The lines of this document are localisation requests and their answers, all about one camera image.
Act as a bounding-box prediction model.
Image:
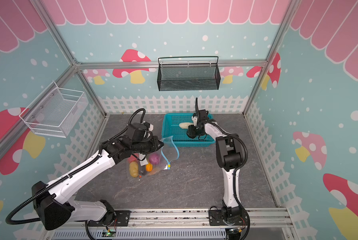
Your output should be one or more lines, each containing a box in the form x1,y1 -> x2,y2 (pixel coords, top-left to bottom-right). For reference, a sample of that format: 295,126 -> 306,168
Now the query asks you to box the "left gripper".
131,135 -> 165,155

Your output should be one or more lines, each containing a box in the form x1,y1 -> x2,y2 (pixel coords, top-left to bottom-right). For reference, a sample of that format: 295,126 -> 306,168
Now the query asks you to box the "white radish toy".
179,122 -> 194,129

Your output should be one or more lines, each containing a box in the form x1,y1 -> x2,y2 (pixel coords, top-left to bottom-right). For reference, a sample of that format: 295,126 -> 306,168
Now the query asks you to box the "red pepper toy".
128,155 -> 139,163

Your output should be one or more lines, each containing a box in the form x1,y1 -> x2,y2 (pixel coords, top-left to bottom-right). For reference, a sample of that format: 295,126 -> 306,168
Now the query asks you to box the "purple onion toy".
149,153 -> 161,166

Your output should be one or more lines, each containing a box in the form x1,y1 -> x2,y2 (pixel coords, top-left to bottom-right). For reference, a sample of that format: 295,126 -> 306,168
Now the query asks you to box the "yellow potato toy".
129,162 -> 139,178

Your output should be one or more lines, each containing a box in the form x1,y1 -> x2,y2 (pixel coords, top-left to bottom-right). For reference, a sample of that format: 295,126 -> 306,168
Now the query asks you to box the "clear zip top bag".
126,136 -> 180,182

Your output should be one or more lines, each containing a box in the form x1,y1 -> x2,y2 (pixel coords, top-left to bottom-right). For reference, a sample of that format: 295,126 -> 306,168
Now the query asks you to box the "orange carrot toy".
146,163 -> 153,172

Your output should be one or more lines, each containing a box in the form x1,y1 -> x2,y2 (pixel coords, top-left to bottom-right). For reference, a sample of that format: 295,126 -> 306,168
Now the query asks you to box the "teal plastic basket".
162,113 -> 215,148

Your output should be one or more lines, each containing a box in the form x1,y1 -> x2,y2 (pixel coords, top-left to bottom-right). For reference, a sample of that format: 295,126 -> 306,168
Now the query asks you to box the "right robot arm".
187,109 -> 249,225

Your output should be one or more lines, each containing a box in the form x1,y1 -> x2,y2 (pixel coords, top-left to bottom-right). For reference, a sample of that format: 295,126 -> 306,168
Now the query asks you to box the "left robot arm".
6,122 -> 164,231

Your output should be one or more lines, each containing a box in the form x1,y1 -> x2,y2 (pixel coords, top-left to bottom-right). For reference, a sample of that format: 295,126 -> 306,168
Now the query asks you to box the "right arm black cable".
194,97 -> 251,217

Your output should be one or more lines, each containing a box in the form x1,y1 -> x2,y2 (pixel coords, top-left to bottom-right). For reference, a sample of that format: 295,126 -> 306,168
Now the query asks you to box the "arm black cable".
5,108 -> 146,225
194,97 -> 251,217

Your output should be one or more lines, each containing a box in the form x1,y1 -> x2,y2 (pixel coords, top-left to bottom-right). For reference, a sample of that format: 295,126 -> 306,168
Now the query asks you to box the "black mesh wall basket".
157,56 -> 221,92

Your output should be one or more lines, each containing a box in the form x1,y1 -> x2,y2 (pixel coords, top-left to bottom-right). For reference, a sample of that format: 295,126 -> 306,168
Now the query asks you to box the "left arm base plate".
88,210 -> 131,227

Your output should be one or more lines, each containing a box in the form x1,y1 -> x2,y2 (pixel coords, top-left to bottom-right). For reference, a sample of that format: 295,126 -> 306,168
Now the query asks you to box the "white wire wall basket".
19,82 -> 89,138

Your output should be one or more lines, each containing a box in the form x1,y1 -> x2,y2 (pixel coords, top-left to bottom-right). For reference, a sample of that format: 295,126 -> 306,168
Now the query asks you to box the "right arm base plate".
208,209 -> 250,227

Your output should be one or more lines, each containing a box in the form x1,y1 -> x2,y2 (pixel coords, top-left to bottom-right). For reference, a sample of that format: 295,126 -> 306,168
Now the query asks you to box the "aluminium front rail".
45,206 -> 294,230

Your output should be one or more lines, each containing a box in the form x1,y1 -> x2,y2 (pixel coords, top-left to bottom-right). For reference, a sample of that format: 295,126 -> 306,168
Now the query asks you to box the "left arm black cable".
5,108 -> 146,225

